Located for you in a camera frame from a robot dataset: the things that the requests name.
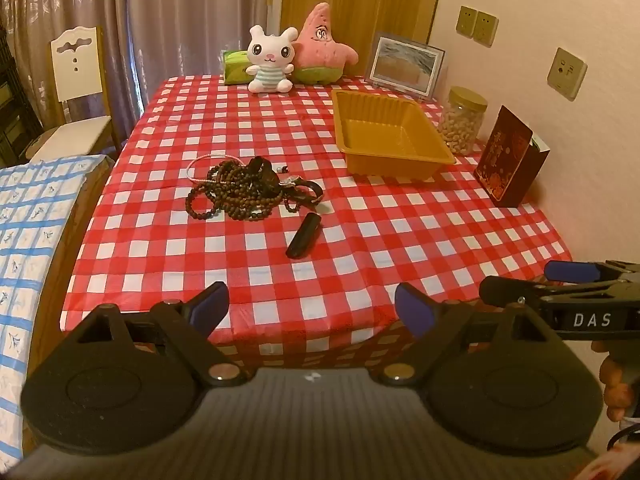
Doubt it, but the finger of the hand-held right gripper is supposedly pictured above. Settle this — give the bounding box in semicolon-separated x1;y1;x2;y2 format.
544;260;631;284
479;276;566;313

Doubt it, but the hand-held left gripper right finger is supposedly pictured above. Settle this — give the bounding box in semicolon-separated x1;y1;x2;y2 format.
382;282;551;387

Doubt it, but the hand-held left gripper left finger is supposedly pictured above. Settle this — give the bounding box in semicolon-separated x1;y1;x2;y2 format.
74;281;248;387

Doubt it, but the brown bead necklace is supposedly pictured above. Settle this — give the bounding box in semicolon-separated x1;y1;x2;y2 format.
185;160;301;222

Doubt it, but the black tube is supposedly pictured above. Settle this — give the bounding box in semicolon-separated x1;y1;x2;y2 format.
285;212;321;260

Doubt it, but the black strap bracelet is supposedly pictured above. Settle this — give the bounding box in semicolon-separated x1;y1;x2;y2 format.
282;174;324;212

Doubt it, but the yellow plastic tray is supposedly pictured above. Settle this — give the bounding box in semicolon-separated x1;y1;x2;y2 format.
331;89;457;181

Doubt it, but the person's right hand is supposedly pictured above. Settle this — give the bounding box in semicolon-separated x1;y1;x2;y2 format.
599;356;640;424

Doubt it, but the red checked tablecloth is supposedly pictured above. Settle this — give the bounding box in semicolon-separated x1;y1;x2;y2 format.
59;75;574;370

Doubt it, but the red gift box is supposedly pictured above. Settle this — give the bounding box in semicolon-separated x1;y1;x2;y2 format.
473;105;551;209

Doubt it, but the nut jar with gold lid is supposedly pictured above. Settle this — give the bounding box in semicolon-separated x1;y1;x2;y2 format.
437;86;489;156

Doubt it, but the blue checked bed sheet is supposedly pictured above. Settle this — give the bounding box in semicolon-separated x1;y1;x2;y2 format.
0;154;114;467

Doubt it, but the green tissue pack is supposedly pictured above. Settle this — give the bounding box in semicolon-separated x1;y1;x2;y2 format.
221;49;259;86

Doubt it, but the white bunny plush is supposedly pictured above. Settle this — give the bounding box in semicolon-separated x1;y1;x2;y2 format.
245;25;300;95

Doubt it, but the white wooden chair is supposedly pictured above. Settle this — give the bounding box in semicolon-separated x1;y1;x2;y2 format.
25;26;124;163

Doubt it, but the dark storage rack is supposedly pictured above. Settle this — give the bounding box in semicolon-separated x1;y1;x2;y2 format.
0;24;45;167

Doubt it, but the pink starfish plush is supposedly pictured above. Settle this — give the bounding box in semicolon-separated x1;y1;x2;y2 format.
291;2;360;86

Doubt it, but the grey curtain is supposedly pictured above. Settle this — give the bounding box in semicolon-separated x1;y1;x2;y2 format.
0;0;277;138

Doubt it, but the beige wall socket with switch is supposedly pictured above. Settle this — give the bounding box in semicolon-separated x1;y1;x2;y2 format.
546;47;589;101

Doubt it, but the clear picture frame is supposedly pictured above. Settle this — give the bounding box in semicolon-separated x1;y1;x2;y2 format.
364;32;446;101

